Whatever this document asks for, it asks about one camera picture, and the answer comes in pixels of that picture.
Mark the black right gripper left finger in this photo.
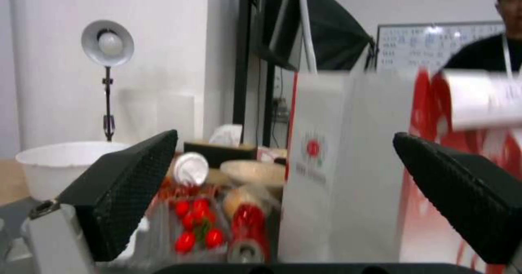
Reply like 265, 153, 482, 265
25, 129, 179, 274

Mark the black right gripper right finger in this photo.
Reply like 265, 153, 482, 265
392, 132, 522, 274

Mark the red and white bag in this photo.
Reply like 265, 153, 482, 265
397, 66, 522, 274

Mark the white paper delivery bag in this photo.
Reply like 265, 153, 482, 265
280, 0, 417, 264

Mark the white plastic bowl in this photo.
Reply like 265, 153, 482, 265
15, 141, 131, 201

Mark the cup with white lid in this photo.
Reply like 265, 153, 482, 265
166, 152, 210, 185

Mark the clear box of cherry tomatoes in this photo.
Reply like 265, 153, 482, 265
153, 193, 234, 258

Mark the black tissue box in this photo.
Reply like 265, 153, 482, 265
183, 140, 259, 162

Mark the round bread bun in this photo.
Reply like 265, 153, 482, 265
222, 186, 273, 217

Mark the red drink can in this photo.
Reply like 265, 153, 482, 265
227, 203, 271, 264

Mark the silver studio lamp on stand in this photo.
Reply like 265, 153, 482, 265
80, 20, 135, 142

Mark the whiteboard with writing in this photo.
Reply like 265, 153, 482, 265
376, 21, 507, 72

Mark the person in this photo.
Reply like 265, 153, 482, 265
442, 0, 522, 76

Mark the black softbox light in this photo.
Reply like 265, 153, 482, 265
249, 0, 376, 71

